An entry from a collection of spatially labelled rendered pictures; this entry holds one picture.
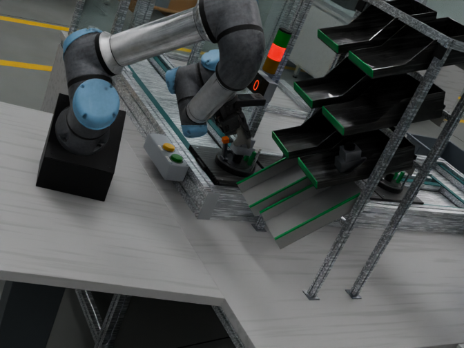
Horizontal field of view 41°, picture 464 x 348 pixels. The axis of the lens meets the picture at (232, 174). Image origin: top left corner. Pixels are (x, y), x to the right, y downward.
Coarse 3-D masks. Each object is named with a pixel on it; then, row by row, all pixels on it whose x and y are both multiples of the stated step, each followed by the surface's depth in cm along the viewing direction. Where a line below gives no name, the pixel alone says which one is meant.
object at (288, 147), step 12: (312, 120) 186; (324, 120) 187; (276, 132) 184; (288, 132) 186; (300, 132) 187; (312, 132) 186; (324, 132) 186; (336, 132) 175; (288, 144) 181; (300, 144) 181; (312, 144) 180; (324, 144) 176; (288, 156) 174; (300, 156) 176
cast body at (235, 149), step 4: (252, 140) 207; (232, 144) 209; (244, 144) 206; (252, 144) 208; (232, 148) 209; (236, 148) 207; (240, 148) 207; (244, 148) 207; (252, 148) 209; (236, 152) 207; (240, 152) 207; (244, 152) 208; (248, 152) 209; (252, 152) 210
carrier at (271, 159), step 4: (260, 156) 229; (264, 156) 231; (268, 156) 232; (272, 156) 233; (276, 156) 235; (260, 160) 226; (264, 160) 227; (268, 160) 228; (272, 160) 230; (276, 160) 231; (260, 164) 223; (264, 164) 224; (268, 164) 225
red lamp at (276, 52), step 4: (272, 44) 217; (272, 48) 216; (276, 48) 215; (280, 48) 215; (284, 48) 216; (272, 52) 216; (276, 52) 216; (280, 52) 216; (268, 56) 218; (272, 56) 216; (276, 56) 216; (280, 56) 217; (276, 60) 217; (280, 60) 218
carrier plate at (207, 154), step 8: (192, 152) 213; (200, 152) 212; (208, 152) 214; (216, 152) 217; (208, 160) 208; (208, 168) 203; (216, 168) 205; (256, 168) 218; (216, 176) 200; (224, 176) 202; (232, 176) 205; (216, 184) 198; (224, 184) 199; (232, 184) 200
